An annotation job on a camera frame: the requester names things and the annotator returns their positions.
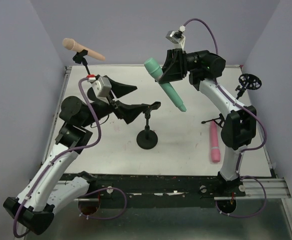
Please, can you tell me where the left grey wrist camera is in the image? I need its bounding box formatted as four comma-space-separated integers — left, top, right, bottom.
87, 74, 112, 100

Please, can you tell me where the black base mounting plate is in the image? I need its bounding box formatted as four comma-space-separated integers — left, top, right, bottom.
68, 173, 248, 210

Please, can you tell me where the teal toy microphone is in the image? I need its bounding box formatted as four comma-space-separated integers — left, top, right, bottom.
144, 57, 187, 112

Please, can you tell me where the pink toy microphone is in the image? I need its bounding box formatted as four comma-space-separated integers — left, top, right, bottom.
210, 121, 221, 163

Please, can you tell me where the black tripod microphone stand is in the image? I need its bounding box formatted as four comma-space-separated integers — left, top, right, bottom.
199, 73, 262, 128

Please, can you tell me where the aluminium frame rail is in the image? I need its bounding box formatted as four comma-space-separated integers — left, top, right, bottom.
13, 66, 73, 240

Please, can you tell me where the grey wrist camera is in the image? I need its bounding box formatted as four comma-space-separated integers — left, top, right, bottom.
87, 74, 112, 100
166, 25, 186, 50

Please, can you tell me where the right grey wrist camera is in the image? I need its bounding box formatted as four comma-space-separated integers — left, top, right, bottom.
166, 25, 186, 50

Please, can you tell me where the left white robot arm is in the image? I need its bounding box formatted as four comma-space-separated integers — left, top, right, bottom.
3, 74, 148, 239

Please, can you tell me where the beige toy microphone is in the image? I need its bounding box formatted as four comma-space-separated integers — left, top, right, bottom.
62, 38, 105, 61

